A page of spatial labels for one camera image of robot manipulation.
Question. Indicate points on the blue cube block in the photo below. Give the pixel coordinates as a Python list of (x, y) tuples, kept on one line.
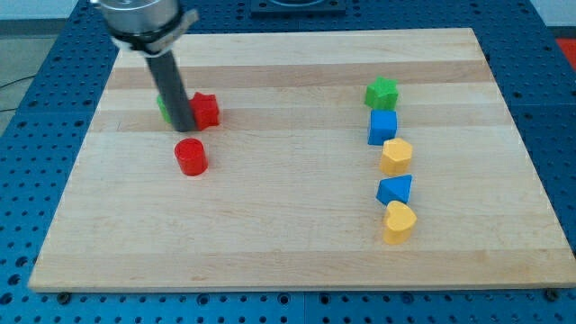
[(383, 126)]

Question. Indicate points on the red cylinder block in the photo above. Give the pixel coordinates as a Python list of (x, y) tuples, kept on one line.
[(191, 156)]

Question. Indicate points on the red star block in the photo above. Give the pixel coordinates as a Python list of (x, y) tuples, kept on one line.
[(205, 109)]

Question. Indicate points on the yellow heart block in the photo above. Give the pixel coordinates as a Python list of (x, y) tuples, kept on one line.
[(399, 221)]

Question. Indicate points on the light wooden board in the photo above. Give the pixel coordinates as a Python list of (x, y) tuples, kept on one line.
[(288, 200)]

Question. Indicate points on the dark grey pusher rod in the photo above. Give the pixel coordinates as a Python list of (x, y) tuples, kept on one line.
[(167, 78)]

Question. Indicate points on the green star block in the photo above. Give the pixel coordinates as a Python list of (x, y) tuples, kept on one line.
[(382, 94)]

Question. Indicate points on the yellow hexagon block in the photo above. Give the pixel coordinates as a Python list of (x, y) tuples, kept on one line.
[(396, 157)]

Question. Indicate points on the green block behind rod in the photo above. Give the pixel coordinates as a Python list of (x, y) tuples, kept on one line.
[(163, 110)]

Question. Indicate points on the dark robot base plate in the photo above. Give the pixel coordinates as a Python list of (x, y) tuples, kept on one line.
[(259, 8)]

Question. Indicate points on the blue triangle block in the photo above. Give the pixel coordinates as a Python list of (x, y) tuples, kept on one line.
[(396, 188)]

